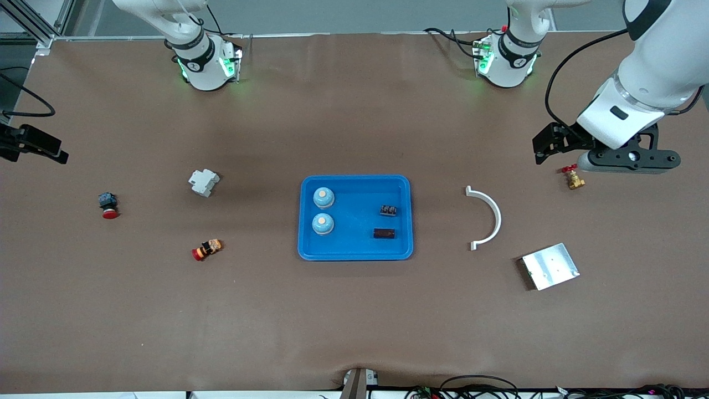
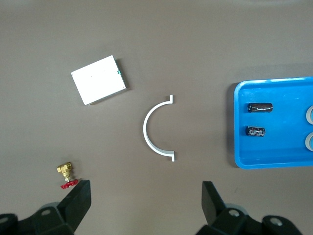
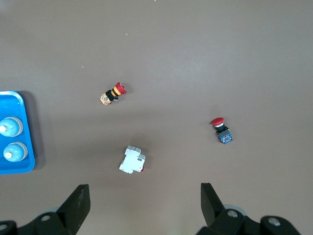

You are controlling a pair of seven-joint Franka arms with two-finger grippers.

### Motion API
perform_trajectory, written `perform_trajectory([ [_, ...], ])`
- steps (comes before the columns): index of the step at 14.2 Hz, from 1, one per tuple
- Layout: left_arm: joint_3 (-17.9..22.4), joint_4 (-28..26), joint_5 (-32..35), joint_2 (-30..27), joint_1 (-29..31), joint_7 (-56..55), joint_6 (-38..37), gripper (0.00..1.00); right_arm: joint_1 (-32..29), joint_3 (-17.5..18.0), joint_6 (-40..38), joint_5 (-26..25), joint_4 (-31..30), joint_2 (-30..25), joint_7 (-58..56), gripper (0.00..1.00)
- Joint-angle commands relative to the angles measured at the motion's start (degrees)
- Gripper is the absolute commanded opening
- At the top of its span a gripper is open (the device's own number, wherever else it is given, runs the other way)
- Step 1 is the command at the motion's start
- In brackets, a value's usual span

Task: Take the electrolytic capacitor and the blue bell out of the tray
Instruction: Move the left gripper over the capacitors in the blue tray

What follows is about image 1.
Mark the silver metal plate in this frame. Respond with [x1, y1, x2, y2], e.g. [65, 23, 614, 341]
[521, 243, 580, 291]

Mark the white circuit breaker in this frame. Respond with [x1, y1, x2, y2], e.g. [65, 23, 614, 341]
[188, 169, 220, 198]

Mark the red emergency stop yellow collar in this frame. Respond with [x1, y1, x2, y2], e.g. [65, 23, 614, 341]
[192, 239, 223, 262]

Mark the blue plastic tray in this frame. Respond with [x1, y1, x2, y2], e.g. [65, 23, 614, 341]
[298, 175, 414, 261]

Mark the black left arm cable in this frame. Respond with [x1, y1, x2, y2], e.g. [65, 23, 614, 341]
[545, 29, 630, 135]

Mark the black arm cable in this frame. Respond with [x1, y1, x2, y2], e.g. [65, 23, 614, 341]
[0, 68, 56, 118]
[545, 29, 630, 135]

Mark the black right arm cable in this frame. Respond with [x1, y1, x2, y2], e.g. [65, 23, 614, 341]
[0, 68, 56, 118]

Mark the brass valve red handle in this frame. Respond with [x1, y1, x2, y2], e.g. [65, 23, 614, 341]
[561, 165, 586, 190]

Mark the white curved plastic bracket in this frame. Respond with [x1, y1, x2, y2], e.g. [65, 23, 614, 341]
[465, 186, 502, 251]

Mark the aluminium frame profile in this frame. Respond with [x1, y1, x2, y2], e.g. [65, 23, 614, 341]
[0, 0, 75, 49]

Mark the black base cable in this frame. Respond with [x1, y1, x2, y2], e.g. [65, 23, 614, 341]
[191, 3, 223, 35]
[424, 27, 484, 59]

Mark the black looped cable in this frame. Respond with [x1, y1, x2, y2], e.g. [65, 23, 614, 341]
[440, 375, 520, 399]

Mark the black cable bundle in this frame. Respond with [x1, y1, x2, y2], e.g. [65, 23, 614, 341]
[521, 382, 709, 399]

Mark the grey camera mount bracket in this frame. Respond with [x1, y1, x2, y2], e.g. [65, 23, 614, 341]
[340, 367, 381, 399]

